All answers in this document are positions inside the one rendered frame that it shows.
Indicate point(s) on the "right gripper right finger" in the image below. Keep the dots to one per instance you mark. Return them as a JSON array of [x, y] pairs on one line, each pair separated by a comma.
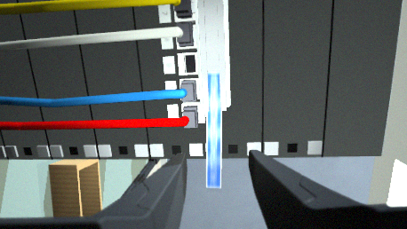
[[288, 200]]

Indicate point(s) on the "open tan cardboard box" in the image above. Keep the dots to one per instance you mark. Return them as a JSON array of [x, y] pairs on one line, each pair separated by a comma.
[[71, 198]]

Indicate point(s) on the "white row of network jacks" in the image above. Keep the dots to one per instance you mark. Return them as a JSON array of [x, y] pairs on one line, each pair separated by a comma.
[[188, 65]]

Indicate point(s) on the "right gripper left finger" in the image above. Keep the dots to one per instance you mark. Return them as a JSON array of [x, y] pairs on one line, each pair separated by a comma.
[[156, 203]]

